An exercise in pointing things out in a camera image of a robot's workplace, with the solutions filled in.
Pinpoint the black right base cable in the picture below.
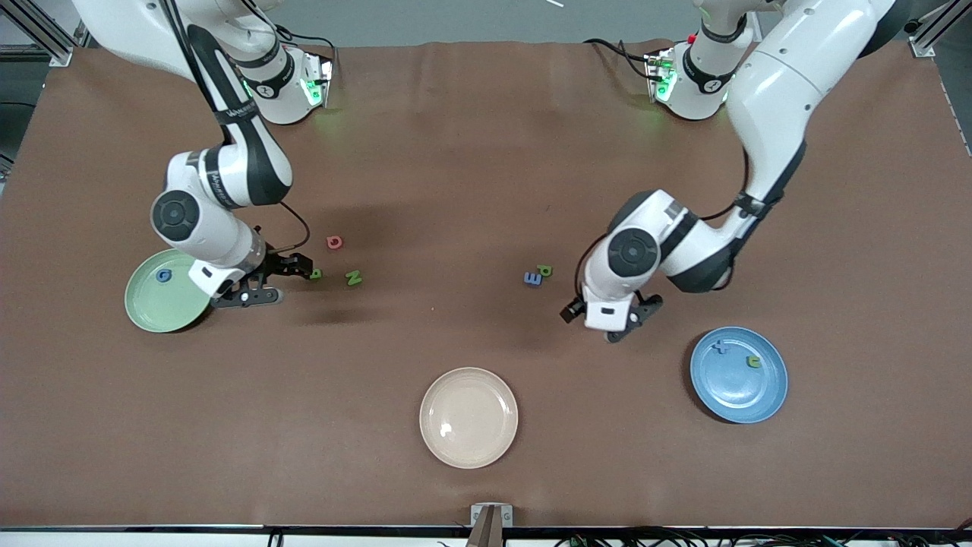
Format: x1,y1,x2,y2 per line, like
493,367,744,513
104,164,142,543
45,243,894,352
270,23,339,58

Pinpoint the brown table mat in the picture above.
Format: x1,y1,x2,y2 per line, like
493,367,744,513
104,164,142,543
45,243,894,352
0,40,972,530

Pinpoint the black cable bundle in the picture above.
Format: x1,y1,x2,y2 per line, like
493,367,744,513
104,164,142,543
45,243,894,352
554,526,972,547

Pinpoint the black base cable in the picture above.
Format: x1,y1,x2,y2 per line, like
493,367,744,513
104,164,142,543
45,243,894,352
270,23,339,58
583,38,654,81

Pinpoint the blue plate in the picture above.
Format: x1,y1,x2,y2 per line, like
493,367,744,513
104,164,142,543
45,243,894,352
690,327,789,424

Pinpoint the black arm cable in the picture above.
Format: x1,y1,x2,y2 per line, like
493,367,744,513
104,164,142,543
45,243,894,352
575,148,753,301
262,201,311,255

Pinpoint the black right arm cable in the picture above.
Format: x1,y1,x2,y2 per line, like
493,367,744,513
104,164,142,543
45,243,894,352
262,201,311,255

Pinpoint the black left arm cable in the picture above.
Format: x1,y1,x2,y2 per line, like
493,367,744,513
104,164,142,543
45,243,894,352
575,148,753,301

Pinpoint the beige plate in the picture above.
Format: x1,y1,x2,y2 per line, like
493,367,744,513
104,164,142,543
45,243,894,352
419,368,519,470

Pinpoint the brown stand post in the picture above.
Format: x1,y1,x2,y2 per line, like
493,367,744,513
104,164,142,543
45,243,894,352
465,507,504,547

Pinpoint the green plate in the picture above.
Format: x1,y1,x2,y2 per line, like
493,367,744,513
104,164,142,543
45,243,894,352
124,248,213,334

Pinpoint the black left base cable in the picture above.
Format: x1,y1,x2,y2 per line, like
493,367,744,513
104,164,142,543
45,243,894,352
583,38,654,81

